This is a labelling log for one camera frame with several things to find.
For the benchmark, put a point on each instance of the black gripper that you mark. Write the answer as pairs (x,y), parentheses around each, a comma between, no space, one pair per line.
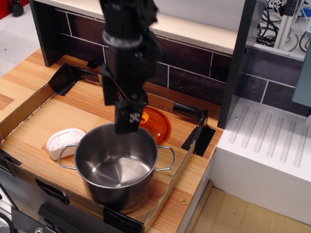
(129,64)

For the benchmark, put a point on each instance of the stainless steel pot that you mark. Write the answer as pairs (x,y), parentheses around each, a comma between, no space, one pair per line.
(117,169)

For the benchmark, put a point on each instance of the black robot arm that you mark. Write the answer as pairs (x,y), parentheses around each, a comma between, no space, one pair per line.
(128,19)

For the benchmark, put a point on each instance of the orange transparent pot lid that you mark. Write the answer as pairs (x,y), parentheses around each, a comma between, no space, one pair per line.
(156,123)

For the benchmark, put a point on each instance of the cardboard fence with black tape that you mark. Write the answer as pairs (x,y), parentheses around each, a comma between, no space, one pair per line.
(31,112)

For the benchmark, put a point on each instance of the white toy bread slice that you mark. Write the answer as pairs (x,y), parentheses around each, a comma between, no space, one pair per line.
(57,142)

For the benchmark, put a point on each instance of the light wooden shelf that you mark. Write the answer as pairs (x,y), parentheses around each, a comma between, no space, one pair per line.
(169,27)

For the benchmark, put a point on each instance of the black caster wheel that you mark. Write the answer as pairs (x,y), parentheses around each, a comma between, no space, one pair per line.
(15,8)

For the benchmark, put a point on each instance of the white ridged drainboard sink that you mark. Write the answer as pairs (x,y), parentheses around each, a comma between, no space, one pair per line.
(264,157)

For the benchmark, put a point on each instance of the dark grey vertical post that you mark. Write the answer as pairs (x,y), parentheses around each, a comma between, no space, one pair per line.
(246,39)

